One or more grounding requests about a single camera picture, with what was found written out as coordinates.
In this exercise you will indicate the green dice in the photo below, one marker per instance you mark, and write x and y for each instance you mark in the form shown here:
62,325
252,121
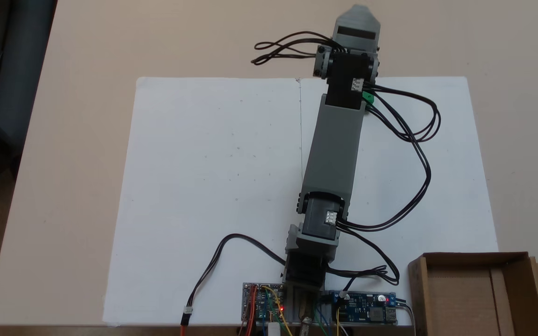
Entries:
368,97

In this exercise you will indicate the brown cardboard box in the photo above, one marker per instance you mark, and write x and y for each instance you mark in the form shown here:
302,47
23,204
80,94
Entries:
474,298

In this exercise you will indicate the blue circuit board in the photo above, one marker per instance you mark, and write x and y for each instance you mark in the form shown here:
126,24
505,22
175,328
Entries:
367,308

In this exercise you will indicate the dark grey office chair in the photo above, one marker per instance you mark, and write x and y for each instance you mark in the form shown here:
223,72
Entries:
17,70

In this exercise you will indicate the metal table clamp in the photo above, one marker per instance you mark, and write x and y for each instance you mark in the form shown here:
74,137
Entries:
305,322

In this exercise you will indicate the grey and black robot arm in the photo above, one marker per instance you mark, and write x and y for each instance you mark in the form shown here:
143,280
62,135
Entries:
332,149

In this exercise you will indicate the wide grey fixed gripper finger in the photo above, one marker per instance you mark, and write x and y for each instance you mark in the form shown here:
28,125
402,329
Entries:
357,16

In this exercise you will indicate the circuit board with red LED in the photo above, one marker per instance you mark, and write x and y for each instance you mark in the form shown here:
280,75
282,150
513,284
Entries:
262,303

